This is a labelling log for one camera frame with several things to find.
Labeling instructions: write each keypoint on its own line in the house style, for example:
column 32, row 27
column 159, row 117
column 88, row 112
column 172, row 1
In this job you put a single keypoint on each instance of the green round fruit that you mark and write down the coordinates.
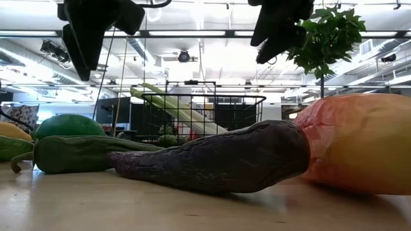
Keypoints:
column 69, row 126

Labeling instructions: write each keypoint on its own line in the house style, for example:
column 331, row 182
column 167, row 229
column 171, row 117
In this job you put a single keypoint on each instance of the dark green vegetable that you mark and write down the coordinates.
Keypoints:
column 13, row 147

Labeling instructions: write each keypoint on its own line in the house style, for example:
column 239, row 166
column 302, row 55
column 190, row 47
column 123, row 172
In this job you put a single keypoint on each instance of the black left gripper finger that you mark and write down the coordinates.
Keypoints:
column 131, row 17
column 83, row 48

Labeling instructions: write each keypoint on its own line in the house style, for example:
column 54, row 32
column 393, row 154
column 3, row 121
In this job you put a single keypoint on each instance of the black cabinet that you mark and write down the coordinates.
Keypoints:
column 136, row 122

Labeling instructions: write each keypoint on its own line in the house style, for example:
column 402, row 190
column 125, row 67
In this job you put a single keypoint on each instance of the dark purple eggplant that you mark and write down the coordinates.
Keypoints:
column 224, row 157

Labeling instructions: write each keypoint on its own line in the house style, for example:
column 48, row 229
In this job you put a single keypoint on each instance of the black computer monitor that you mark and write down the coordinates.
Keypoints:
column 112, row 110

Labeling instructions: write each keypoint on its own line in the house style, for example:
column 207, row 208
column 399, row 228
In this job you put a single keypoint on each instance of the pale green celery stalk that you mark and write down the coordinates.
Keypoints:
column 180, row 109

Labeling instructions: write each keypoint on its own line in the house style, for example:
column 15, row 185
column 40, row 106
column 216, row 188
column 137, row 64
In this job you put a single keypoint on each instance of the red tomato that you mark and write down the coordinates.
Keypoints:
column 194, row 135

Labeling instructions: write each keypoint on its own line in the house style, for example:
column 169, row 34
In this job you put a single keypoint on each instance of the floral patterned chair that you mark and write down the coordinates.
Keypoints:
column 22, row 115

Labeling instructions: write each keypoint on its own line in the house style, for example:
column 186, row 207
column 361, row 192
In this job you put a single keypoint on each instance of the yellow lemon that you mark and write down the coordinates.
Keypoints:
column 13, row 131

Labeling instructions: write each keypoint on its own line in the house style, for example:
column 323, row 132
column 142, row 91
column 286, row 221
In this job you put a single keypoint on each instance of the green cucumber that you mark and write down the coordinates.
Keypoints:
column 170, row 140

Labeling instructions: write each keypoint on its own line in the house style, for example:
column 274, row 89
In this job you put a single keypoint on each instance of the green long pepper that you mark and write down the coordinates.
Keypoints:
column 74, row 154

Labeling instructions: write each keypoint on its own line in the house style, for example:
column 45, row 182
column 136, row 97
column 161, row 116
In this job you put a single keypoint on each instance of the black overhead camera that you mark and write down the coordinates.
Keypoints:
column 184, row 56

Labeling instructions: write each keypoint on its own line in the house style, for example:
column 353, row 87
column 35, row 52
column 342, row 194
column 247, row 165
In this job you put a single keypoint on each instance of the green potted plant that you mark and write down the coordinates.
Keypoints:
column 327, row 35

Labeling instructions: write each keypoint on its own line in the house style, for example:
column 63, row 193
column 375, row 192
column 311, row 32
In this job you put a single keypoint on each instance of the red yellow mango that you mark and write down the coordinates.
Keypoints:
column 359, row 144

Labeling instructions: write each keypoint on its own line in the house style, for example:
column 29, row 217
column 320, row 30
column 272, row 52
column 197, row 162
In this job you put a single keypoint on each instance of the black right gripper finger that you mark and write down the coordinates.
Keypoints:
column 282, row 45
column 266, row 30

